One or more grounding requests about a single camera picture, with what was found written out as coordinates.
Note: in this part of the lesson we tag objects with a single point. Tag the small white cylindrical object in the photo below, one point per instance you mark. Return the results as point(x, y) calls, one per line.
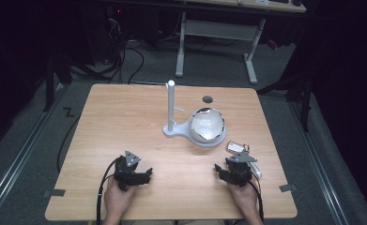
point(255, 171)

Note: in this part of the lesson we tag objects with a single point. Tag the metal floor rail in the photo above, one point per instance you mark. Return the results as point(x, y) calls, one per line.
point(318, 162)
point(18, 156)

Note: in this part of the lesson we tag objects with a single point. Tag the dark metal stand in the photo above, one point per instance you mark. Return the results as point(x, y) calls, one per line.
point(297, 90)

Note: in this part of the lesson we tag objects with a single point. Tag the person's left hand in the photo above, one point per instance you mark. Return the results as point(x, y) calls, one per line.
point(118, 198)

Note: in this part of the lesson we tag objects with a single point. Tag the white stand with pole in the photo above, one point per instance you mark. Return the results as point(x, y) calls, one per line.
point(171, 129)

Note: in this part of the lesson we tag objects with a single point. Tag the silver key fob with keyring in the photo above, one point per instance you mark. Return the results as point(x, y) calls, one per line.
point(235, 146)

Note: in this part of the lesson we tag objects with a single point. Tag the white bowl with silver rim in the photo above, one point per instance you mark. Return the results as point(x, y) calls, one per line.
point(206, 125)

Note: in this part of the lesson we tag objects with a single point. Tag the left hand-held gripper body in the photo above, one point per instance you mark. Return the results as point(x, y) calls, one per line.
point(128, 175)

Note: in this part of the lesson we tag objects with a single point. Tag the white-framed wooden desk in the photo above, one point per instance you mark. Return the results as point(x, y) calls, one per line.
point(217, 29)

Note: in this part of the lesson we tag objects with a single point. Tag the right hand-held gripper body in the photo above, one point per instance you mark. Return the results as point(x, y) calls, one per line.
point(240, 170)

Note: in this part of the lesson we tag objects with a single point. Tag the grey tape piece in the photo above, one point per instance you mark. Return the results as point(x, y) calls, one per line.
point(287, 187)
point(58, 192)

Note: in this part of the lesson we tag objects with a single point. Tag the dark round table grommet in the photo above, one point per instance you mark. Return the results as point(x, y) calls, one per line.
point(207, 99)

